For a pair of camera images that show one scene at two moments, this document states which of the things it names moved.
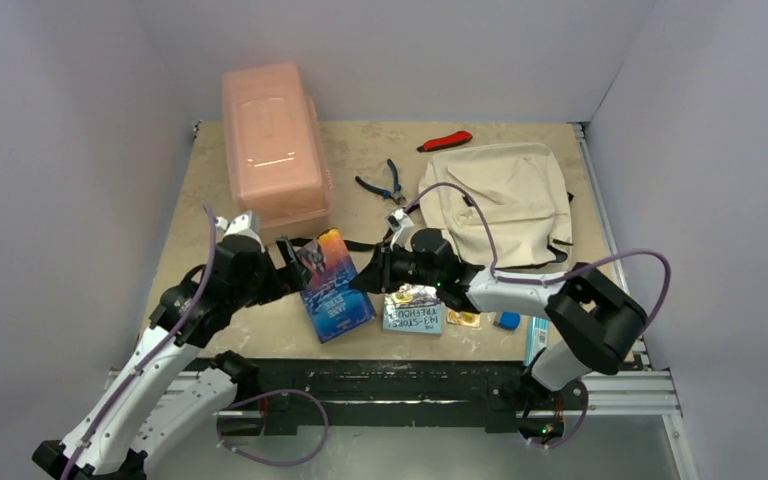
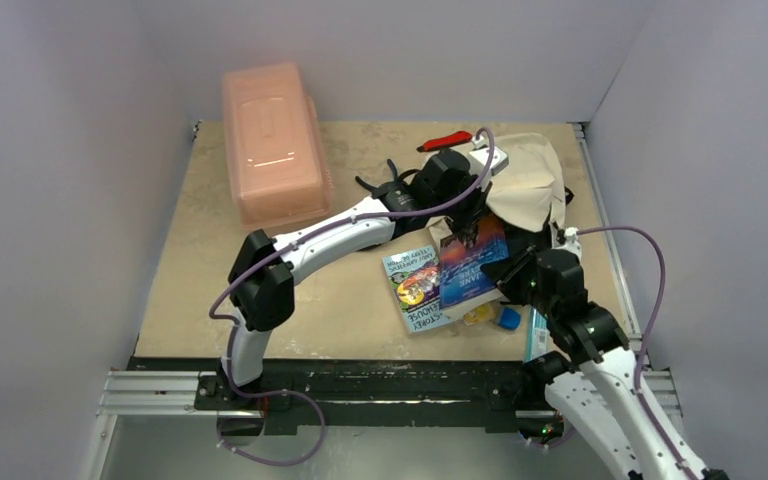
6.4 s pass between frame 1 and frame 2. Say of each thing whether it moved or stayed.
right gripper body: moved
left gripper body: moved
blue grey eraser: stayed
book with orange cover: moved
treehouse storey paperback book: moved
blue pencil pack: stayed
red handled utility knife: stayed
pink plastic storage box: stayed
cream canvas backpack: moved
